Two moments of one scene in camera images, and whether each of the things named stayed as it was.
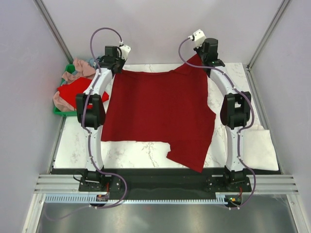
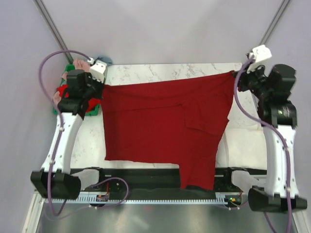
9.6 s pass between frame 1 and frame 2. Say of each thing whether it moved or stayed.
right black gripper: moved
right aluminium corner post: stayed
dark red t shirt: moved
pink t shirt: stayed
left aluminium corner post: stayed
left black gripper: moved
